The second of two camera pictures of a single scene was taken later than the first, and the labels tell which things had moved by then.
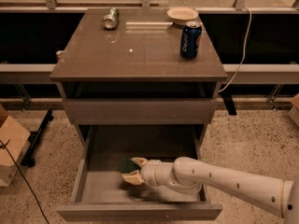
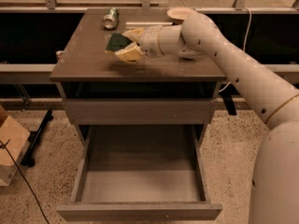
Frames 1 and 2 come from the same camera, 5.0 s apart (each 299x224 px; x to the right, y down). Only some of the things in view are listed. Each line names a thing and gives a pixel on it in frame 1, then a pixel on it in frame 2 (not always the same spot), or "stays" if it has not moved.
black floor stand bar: (28, 158) stays
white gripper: (149, 172) -> (149, 42)
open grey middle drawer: (100, 193) stays
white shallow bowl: (182, 15) stays
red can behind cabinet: (59, 53) stays
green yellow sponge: (127, 165) -> (117, 41)
